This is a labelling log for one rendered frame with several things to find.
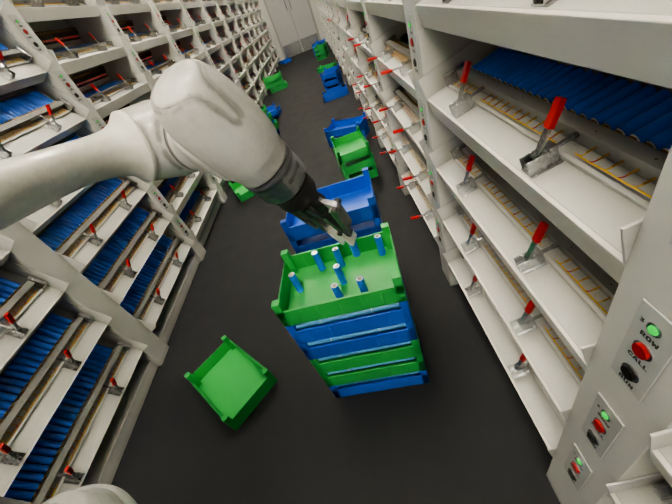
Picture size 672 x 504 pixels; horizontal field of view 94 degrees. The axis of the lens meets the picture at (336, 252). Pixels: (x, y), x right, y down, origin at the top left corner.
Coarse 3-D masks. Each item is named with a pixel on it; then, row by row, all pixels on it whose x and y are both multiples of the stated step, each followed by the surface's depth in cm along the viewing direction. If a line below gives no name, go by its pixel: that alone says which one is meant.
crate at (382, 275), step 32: (384, 224) 80; (288, 256) 85; (320, 256) 87; (352, 256) 86; (384, 256) 82; (288, 288) 83; (320, 288) 81; (352, 288) 78; (384, 288) 67; (288, 320) 74
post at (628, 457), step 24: (648, 216) 25; (648, 240) 25; (648, 264) 26; (624, 288) 30; (648, 288) 27; (624, 312) 31; (600, 336) 36; (624, 336) 32; (600, 360) 37; (600, 384) 38; (624, 384) 34; (576, 408) 47; (624, 408) 35; (648, 408) 31; (576, 432) 49; (624, 432) 37; (648, 432) 32; (624, 456) 38; (648, 456) 35; (552, 480) 68; (600, 480) 46
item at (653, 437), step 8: (656, 432) 30; (664, 432) 30; (656, 440) 31; (664, 440) 31; (656, 448) 32; (664, 448) 32; (656, 456) 32; (664, 456) 32; (656, 464) 34; (664, 464) 32; (664, 472) 33
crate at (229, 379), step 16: (224, 336) 126; (224, 352) 128; (240, 352) 127; (208, 368) 124; (224, 368) 123; (240, 368) 121; (256, 368) 118; (192, 384) 116; (208, 384) 120; (224, 384) 118; (240, 384) 115; (256, 384) 113; (272, 384) 110; (208, 400) 109; (224, 400) 113; (240, 400) 110; (256, 400) 106; (224, 416) 99; (240, 416) 103
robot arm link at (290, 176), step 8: (288, 152) 45; (288, 160) 45; (296, 160) 47; (280, 168) 44; (288, 168) 45; (296, 168) 46; (304, 168) 49; (280, 176) 44; (288, 176) 45; (296, 176) 47; (304, 176) 49; (264, 184) 44; (272, 184) 45; (280, 184) 45; (288, 184) 46; (296, 184) 47; (256, 192) 46; (264, 192) 46; (272, 192) 46; (280, 192) 46; (288, 192) 47; (296, 192) 48; (264, 200) 50; (272, 200) 49; (280, 200) 48
